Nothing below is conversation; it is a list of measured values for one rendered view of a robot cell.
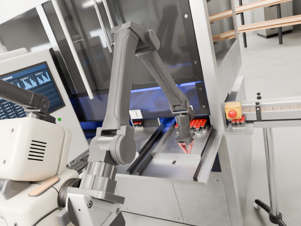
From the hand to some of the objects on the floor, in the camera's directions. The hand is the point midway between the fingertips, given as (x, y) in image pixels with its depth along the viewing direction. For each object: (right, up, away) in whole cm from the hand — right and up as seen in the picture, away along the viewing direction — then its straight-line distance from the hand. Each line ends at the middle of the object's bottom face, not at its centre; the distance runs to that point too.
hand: (187, 154), depth 108 cm
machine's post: (+44, -68, +48) cm, 95 cm away
